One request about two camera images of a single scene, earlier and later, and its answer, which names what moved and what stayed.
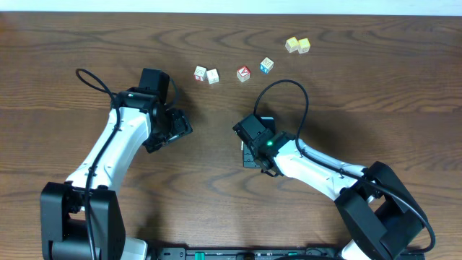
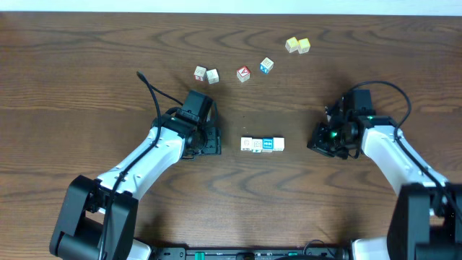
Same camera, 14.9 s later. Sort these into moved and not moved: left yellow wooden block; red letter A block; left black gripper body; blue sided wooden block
Moved: left black gripper body
Not moved: red letter A block; left yellow wooden block; blue sided wooden block
